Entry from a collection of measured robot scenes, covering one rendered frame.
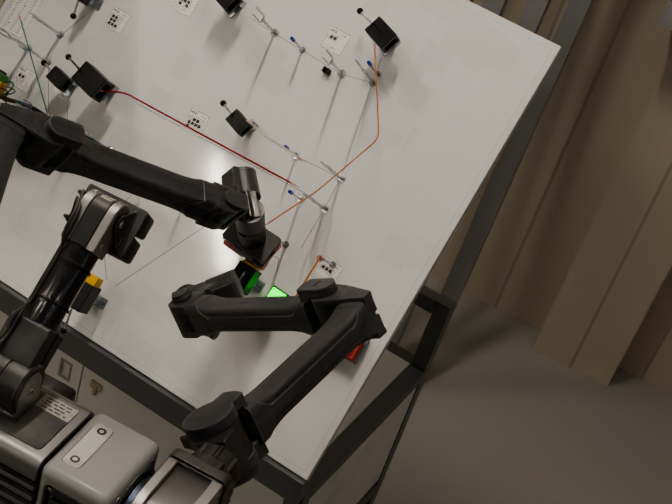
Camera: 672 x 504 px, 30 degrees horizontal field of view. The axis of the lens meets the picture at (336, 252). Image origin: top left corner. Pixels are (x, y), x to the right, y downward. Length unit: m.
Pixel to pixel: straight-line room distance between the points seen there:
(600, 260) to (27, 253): 2.24
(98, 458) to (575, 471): 2.85
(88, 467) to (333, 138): 1.25
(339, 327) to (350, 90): 0.85
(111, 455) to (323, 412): 1.03
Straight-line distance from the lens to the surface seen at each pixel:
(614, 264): 4.43
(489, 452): 4.17
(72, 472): 1.57
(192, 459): 1.64
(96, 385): 2.85
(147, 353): 2.70
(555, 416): 4.44
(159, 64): 2.82
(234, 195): 2.35
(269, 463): 2.59
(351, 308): 1.96
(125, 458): 1.59
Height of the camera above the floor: 2.66
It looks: 34 degrees down
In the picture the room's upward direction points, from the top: 19 degrees clockwise
